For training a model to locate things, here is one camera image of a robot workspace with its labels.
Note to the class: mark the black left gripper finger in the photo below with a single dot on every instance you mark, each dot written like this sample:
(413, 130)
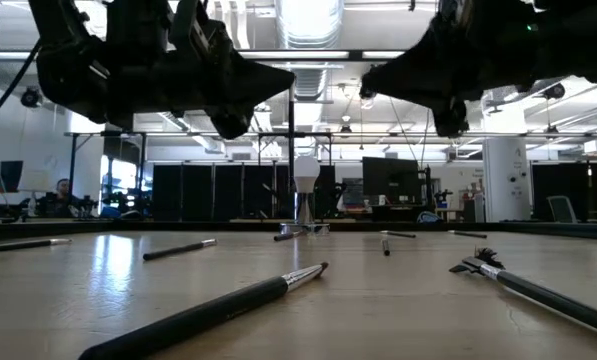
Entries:
(230, 120)
(248, 77)

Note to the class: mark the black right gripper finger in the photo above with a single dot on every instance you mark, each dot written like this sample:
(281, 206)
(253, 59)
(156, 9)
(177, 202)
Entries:
(413, 75)
(450, 117)

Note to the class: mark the thick black brush long ferrule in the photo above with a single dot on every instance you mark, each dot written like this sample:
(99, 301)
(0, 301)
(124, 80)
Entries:
(203, 312)

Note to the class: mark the black comb-head makeup brush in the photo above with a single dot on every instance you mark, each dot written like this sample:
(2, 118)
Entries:
(553, 300)

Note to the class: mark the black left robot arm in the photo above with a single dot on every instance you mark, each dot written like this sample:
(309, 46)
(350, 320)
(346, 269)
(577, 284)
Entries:
(128, 15)

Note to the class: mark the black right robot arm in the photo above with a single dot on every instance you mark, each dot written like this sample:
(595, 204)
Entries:
(578, 45)

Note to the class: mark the black bar with light strips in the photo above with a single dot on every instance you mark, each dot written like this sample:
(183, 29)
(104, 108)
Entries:
(298, 55)

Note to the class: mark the black hanging spotlight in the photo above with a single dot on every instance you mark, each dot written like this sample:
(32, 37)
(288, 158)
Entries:
(30, 97)
(554, 91)

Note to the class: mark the black partition panels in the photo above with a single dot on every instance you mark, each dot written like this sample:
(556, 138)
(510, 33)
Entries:
(198, 192)

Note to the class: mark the white round column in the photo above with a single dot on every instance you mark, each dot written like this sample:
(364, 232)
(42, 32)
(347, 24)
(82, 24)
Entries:
(505, 180)

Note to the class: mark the large black monitor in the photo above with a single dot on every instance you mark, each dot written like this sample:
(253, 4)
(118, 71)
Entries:
(390, 180)

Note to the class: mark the white bulb chrome base lamp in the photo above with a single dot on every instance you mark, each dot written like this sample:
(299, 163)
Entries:
(306, 172)

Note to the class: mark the pale blue rounded object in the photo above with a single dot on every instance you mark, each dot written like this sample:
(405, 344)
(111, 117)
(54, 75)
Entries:
(428, 217)

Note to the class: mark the person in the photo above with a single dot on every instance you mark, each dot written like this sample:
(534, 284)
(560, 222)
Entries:
(63, 192)

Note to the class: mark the grey office chair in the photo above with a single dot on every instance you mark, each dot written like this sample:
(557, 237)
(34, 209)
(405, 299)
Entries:
(560, 210)

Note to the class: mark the black metal background frame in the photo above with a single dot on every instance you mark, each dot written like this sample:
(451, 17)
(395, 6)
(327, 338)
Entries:
(178, 134)

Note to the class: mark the silver ventilation duct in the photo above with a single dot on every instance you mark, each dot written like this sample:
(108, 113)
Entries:
(308, 25)

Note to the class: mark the black aluminium table frame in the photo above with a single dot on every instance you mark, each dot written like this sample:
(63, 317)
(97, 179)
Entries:
(78, 227)

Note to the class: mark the dark wall monitor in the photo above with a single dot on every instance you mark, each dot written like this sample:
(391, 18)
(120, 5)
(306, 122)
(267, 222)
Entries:
(3, 175)

